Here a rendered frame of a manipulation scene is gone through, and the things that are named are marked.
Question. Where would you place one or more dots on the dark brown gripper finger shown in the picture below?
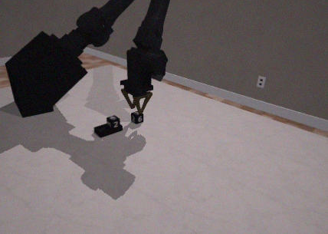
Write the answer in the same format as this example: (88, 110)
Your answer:
(137, 99)
(125, 94)

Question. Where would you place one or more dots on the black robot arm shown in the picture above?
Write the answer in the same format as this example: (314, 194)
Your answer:
(147, 57)

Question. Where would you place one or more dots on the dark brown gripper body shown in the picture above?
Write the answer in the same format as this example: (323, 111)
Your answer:
(134, 83)

